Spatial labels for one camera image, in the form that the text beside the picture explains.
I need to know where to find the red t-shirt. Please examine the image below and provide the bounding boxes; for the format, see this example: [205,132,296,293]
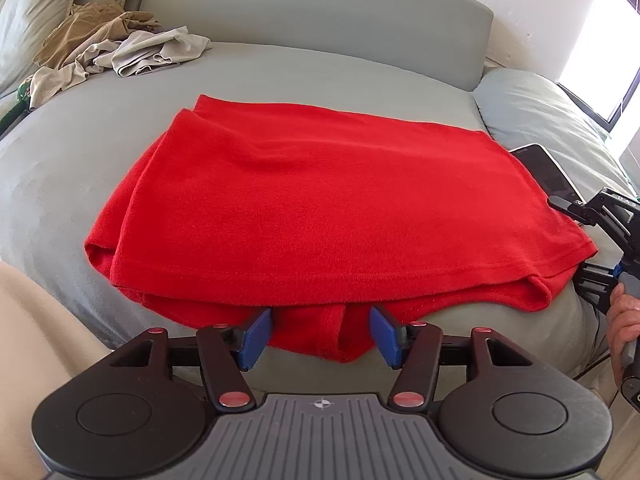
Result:
[84,94,599,365]

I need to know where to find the green strap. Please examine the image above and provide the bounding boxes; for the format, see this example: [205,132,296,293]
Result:
[0,82,34,137]

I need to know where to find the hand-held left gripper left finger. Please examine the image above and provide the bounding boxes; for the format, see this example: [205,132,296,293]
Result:
[102,306,274,413]

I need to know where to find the person's right hand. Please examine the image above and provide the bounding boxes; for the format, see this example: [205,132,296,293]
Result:
[606,282,640,382]

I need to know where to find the tan crumpled garment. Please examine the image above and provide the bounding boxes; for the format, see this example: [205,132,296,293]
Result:
[32,1,161,68]

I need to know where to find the pale grey-blue pillow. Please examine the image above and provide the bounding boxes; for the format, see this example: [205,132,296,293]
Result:
[472,69,636,261]

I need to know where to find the black cable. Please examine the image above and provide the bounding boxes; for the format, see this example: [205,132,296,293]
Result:
[575,354,616,382]

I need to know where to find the light grey crumpled garment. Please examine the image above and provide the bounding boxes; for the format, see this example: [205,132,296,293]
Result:
[29,30,213,111]

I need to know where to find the black framed window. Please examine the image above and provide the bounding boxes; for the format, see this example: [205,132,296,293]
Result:
[555,0,640,129]

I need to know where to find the smartphone with white case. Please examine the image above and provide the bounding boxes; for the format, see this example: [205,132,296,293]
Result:
[509,143,585,206]

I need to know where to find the grey sofa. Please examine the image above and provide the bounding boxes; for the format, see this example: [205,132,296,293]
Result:
[0,0,636,391]

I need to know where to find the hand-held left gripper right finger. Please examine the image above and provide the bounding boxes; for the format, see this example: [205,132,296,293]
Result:
[368,305,539,413]

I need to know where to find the large grey pillow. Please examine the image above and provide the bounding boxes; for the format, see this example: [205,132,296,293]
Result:
[0,0,86,90]

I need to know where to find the person's leg in beige trousers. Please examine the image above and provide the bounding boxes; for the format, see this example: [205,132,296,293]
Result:
[0,262,151,480]

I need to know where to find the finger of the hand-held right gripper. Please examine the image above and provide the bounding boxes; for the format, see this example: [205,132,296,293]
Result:
[547,187,640,261]
[579,259,627,314]

